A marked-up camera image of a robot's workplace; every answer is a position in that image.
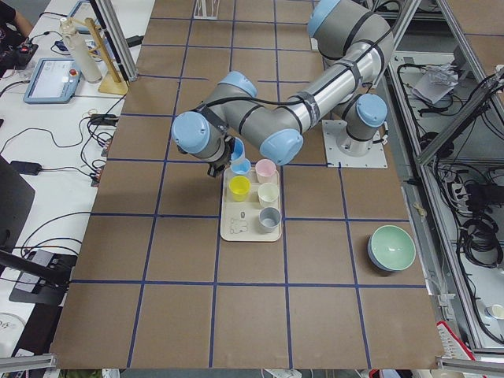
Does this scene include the cream white cup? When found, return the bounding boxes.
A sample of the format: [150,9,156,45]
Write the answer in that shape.
[258,183,280,208]

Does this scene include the beige plastic tray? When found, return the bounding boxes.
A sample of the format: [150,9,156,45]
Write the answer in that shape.
[220,169,281,242]

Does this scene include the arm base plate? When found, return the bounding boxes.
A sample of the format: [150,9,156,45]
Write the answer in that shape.
[322,120,387,169]

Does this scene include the yellow cup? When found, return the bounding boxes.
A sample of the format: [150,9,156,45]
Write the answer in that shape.
[228,176,251,202]

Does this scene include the grey cup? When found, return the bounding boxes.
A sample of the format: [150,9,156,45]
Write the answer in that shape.
[258,207,281,233]

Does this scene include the wooden mug tree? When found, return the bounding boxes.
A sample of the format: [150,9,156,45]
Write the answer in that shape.
[70,17,128,95]

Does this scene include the pink cup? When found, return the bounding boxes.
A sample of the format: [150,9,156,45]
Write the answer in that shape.
[255,158,276,183]

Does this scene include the light blue cup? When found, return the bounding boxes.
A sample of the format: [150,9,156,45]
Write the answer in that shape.
[231,158,251,176]
[230,137,245,165]

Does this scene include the white wire cup rack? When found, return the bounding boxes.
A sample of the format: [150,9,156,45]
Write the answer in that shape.
[193,0,220,20]

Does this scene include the white cylindrical bottle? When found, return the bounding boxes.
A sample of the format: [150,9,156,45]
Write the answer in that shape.
[60,17,102,83]

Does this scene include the light blue cup rear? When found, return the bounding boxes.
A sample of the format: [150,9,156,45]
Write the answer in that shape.
[231,158,251,176]

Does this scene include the light blue cup front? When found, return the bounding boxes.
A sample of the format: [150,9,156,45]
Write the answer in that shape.
[230,137,245,165]

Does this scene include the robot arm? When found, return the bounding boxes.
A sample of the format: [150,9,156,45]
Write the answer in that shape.
[171,1,394,177]

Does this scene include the green and blue bowl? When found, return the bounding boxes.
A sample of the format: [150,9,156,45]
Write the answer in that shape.
[367,224,417,272]

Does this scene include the aluminium frame post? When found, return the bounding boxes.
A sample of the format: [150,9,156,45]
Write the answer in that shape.
[90,0,138,82]

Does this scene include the blue teach pendant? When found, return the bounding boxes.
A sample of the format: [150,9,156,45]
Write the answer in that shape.
[24,58,81,104]

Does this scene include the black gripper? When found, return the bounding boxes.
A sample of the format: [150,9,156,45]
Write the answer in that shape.
[207,135,235,178]

